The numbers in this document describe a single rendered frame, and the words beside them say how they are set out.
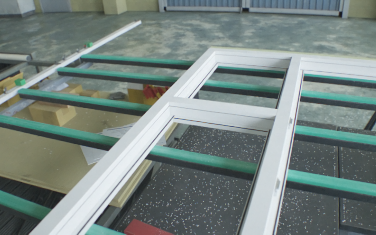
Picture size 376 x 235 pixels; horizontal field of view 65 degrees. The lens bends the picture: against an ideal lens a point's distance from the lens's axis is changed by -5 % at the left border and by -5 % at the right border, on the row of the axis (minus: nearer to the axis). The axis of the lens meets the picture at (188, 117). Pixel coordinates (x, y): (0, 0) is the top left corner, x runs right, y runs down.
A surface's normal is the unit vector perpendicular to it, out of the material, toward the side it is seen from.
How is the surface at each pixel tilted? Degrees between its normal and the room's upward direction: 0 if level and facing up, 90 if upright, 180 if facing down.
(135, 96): 90
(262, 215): 0
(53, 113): 90
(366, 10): 90
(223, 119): 90
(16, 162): 0
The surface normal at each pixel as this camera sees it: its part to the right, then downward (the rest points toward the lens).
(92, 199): 0.93, 0.14
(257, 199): -0.07, -0.86
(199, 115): -0.36, 0.50
